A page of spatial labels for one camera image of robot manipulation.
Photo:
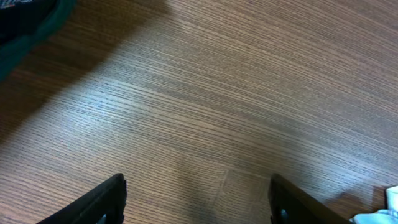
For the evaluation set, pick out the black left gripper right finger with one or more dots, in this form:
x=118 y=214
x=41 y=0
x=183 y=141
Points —
x=291 y=205

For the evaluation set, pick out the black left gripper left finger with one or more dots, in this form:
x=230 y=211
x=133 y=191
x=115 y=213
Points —
x=103 y=204

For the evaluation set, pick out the dark green folded garment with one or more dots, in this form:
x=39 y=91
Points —
x=25 y=23

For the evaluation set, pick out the light blue striped shorts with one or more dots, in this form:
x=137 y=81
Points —
x=384 y=216

